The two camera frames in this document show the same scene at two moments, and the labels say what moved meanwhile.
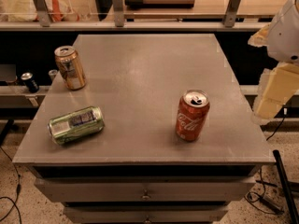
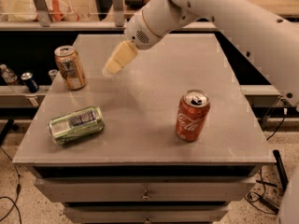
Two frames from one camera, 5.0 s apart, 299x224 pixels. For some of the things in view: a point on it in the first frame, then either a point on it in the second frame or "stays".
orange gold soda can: [70, 68] stays
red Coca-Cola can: [192, 115] stays
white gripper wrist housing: [285, 36] -> [139, 32]
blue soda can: [32, 86] stays
